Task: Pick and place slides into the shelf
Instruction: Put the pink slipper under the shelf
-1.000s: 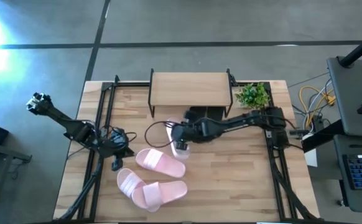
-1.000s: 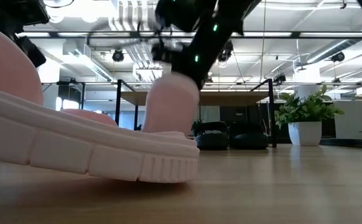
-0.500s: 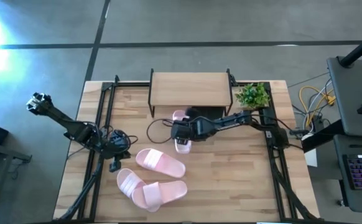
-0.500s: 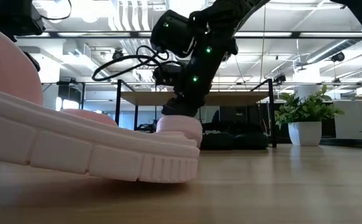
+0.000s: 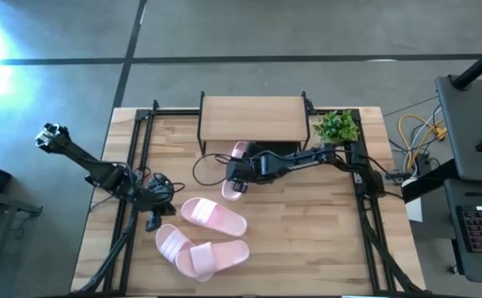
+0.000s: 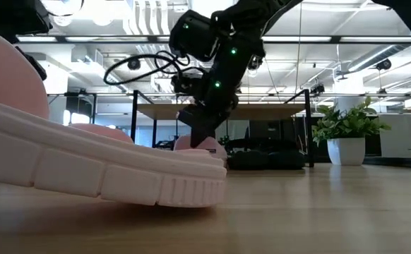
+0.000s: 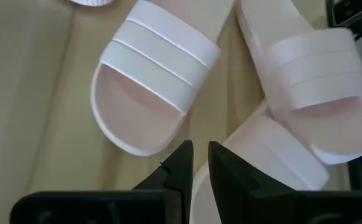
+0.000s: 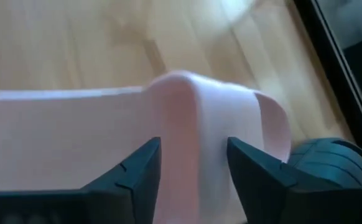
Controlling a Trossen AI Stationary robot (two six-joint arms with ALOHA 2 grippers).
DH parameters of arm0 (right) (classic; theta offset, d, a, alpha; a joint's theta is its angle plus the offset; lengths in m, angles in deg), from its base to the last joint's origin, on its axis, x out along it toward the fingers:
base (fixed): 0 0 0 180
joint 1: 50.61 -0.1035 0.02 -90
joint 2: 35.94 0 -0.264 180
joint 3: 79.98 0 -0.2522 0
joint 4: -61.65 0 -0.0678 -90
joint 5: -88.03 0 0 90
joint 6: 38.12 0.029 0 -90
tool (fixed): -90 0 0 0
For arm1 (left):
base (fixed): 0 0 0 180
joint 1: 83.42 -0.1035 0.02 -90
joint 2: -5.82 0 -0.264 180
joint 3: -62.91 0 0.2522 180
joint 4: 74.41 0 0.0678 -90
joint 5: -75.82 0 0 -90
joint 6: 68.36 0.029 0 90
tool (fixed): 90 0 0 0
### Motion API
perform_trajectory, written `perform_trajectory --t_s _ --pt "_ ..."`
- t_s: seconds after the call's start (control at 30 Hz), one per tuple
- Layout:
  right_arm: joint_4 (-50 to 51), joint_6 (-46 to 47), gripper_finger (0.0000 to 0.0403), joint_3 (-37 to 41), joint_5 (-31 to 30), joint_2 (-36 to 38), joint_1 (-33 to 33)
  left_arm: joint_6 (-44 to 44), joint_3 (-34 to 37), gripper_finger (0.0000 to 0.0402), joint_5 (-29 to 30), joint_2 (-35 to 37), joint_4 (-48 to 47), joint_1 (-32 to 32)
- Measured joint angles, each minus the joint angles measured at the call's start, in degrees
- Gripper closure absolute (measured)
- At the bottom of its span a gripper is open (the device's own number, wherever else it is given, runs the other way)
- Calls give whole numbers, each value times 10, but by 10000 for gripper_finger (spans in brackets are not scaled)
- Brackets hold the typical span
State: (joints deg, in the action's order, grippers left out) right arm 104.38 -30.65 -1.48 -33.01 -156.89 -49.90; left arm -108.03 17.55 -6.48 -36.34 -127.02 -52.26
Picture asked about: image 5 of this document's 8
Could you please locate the dark grey desk top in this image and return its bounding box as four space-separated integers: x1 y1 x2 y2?
443 178 482 286

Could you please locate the white box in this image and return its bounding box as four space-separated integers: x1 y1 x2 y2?
402 176 424 224

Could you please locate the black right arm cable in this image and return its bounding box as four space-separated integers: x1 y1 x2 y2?
191 151 242 187

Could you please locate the small green potted plant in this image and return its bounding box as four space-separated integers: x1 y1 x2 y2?
311 109 360 147

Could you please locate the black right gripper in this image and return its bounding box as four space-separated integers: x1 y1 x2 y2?
226 155 268 195

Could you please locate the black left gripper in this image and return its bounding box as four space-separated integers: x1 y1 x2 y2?
142 185 179 233

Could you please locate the black metal table frame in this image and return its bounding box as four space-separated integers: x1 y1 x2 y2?
77 99 428 296

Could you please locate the yellow cable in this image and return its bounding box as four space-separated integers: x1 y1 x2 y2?
397 113 448 171

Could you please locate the pink slide sandal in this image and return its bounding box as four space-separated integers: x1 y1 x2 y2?
180 197 248 238
220 140 250 203
174 238 251 284
154 223 196 266

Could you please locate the black slanted pole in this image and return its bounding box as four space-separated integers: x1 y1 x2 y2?
451 36 482 91

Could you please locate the black desk support beam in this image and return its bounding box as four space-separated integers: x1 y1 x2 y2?
401 158 460 204

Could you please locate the wooden shelf black metal frame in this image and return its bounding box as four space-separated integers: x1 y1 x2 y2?
197 90 317 157

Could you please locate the dark side stand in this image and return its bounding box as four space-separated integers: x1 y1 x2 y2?
0 185 44 298

